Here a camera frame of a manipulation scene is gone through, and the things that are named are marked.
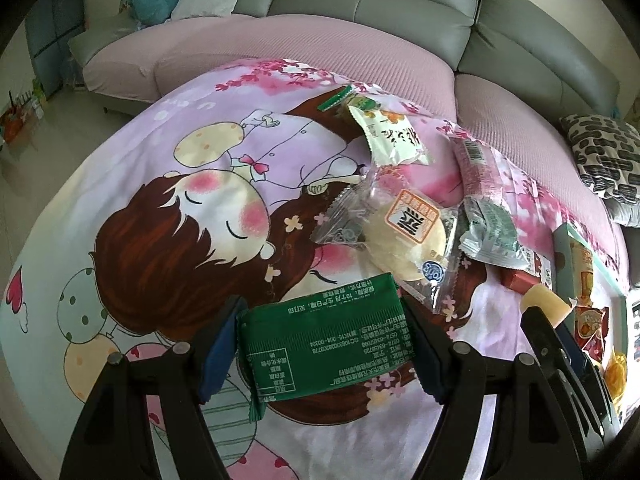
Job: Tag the pink snack packet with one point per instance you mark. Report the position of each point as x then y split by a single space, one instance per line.
480 170

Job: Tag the blue cloth bundle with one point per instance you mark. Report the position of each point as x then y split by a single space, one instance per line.
147 2

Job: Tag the silver green snack packet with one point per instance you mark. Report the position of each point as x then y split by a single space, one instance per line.
492 235

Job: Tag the teal cardboard box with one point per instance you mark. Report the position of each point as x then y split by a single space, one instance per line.
562 245

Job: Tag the dark red snack packet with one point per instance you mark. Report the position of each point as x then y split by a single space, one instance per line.
530 272

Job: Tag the white peach snack packet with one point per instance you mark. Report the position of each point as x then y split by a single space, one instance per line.
392 135

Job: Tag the orange snack packet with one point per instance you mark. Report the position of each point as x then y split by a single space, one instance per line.
582 265

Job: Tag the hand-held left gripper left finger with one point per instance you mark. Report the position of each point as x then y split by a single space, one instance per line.
217 360

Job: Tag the pink sofa cover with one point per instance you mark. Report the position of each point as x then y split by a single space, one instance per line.
300 40

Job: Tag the dark green snack packet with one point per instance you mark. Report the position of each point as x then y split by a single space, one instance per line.
320 345

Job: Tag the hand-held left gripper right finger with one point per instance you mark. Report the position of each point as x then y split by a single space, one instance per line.
425 360

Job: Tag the colourful plastic toy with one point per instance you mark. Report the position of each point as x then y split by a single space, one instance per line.
15 110

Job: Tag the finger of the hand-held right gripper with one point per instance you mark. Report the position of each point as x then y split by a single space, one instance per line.
575 352
537 332

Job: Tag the clear bun packet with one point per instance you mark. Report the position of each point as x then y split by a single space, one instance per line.
400 230

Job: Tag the pale yellow snack packet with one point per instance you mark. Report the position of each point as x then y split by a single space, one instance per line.
545 305

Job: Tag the small green wrapper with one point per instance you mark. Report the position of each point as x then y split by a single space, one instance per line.
340 98

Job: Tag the black white patterned pillow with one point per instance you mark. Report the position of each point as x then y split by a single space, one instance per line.
600 155

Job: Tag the printed pink blanket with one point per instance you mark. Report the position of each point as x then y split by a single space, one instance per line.
150 210

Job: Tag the blue cabinet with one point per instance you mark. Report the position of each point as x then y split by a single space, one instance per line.
55 25

